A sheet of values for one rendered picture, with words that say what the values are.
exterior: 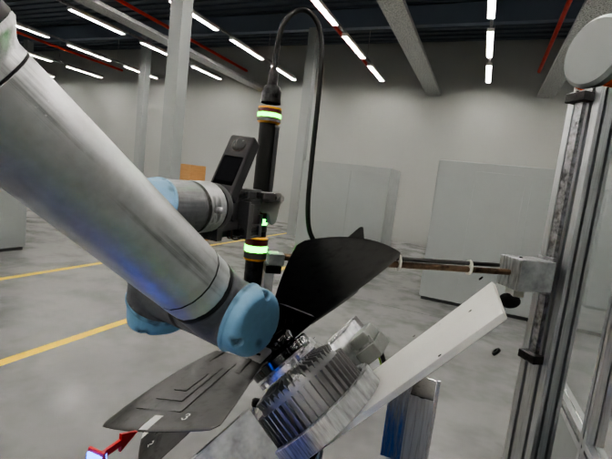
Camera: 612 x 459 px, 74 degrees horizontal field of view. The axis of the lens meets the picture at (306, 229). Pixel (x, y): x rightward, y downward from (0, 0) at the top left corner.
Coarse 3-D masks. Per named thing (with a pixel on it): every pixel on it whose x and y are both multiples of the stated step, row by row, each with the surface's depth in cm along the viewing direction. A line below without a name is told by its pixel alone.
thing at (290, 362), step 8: (312, 344) 88; (296, 352) 84; (304, 352) 83; (288, 360) 83; (296, 360) 82; (280, 368) 82; (288, 368) 81; (272, 376) 81; (280, 376) 81; (264, 384) 83
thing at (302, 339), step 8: (280, 328) 85; (280, 336) 86; (288, 336) 87; (304, 336) 86; (272, 344) 84; (280, 344) 85; (288, 344) 84; (296, 344) 83; (272, 352) 84; (280, 352) 81; (288, 352) 82; (272, 360) 81; (280, 360) 81; (264, 368) 81; (272, 368) 81; (256, 376) 83; (264, 376) 82
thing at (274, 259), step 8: (272, 256) 77; (280, 256) 78; (264, 264) 79; (272, 264) 77; (280, 264) 78; (264, 272) 78; (272, 272) 77; (280, 272) 78; (264, 280) 78; (272, 280) 78; (264, 288) 78
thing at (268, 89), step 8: (272, 72) 73; (272, 80) 73; (264, 88) 73; (272, 88) 73; (264, 96) 73; (272, 96) 73; (280, 96) 74; (272, 104) 76; (248, 264) 77; (256, 264) 76; (248, 272) 77; (256, 272) 77; (248, 280) 77; (256, 280) 77
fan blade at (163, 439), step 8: (184, 432) 83; (144, 440) 88; (160, 440) 85; (168, 440) 83; (176, 440) 82; (144, 448) 86; (152, 448) 84; (160, 448) 83; (168, 448) 82; (144, 456) 83; (152, 456) 82; (160, 456) 81
